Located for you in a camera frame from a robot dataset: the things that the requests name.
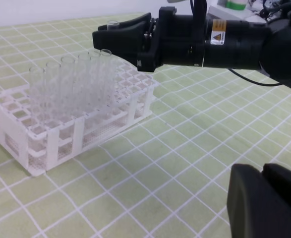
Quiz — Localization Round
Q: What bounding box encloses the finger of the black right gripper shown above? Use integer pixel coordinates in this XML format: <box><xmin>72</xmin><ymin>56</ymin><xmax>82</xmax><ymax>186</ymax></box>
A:
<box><xmin>92</xmin><ymin>21</ymin><xmax>147</xmax><ymax>66</ymax></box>
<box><xmin>98</xmin><ymin>13</ymin><xmax>152</xmax><ymax>30</ymax></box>

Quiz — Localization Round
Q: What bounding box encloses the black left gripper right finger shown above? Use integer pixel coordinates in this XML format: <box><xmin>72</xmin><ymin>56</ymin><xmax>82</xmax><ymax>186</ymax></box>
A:
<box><xmin>261</xmin><ymin>163</ymin><xmax>291</xmax><ymax>207</ymax></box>

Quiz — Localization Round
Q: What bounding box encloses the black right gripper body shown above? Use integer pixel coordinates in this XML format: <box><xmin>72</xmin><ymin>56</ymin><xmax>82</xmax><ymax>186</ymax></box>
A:
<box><xmin>136</xmin><ymin>6</ymin><xmax>207</xmax><ymax>72</ymax></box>

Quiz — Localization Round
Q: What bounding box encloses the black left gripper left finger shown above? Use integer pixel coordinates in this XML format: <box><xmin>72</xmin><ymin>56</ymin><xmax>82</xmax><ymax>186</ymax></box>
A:
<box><xmin>227</xmin><ymin>164</ymin><xmax>291</xmax><ymax>238</ymax></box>

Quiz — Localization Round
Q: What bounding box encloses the clear glass test tube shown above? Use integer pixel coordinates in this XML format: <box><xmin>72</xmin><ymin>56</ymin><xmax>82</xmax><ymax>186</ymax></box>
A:
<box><xmin>77</xmin><ymin>53</ymin><xmax>91</xmax><ymax>114</ymax></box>
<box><xmin>29</xmin><ymin>66</ymin><xmax>45</xmax><ymax>152</ymax></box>
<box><xmin>101</xmin><ymin>49</ymin><xmax>116</xmax><ymax>113</ymax></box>
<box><xmin>107</xmin><ymin>20</ymin><xmax>120</xmax><ymax>30</ymax></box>
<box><xmin>45</xmin><ymin>61</ymin><xmax>61</xmax><ymax>124</ymax></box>
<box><xmin>88</xmin><ymin>50</ymin><xmax>101</xmax><ymax>111</ymax></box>
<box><xmin>60</xmin><ymin>56</ymin><xmax>75</xmax><ymax>120</ymax></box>

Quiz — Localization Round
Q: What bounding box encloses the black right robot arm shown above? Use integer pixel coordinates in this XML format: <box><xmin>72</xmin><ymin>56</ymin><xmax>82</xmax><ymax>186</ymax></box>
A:
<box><xmin>92</xmin><ymin>0</ymin><xmax>291</xmax><ymax>81</ymax></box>

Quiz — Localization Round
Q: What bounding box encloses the green grid tablecloth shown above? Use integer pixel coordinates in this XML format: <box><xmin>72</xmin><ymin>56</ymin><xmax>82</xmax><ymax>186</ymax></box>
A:
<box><xmin>0</xmin><ymin>12</ymin><xmax>291</xmax><ymax>238</ymax></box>

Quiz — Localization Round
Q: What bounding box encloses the white plastic test tube rack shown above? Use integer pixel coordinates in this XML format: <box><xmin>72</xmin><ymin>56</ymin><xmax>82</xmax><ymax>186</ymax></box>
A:
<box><xmin>0</xmin><ymin>59</ymin><xmax>158</xmax><ymax>176</ymax></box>

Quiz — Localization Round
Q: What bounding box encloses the green white container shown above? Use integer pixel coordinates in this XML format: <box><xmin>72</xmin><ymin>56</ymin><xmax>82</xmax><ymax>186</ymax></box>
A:
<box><xmin>225</xmin><ymin>0</ymin><xmax>248</xmax><ymax>11</ymax></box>

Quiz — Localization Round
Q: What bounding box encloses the black cable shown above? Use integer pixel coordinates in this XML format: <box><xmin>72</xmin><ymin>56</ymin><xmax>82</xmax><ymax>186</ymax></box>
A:
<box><xmin>228</xmin><ymin>68</ymin><xmax>284</xmax><ymax>87</ymax></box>

